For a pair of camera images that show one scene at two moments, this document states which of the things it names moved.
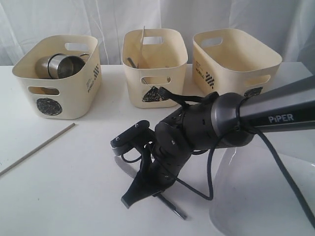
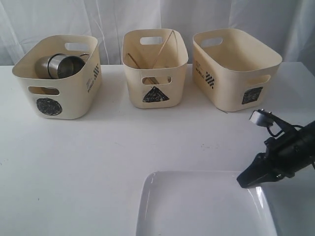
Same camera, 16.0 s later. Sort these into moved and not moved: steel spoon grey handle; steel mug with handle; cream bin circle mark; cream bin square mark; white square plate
Moved: white square plate; steel spoon grey handle
Not moved: cream bin square mark; cream bin circle mark; steel mug with handle
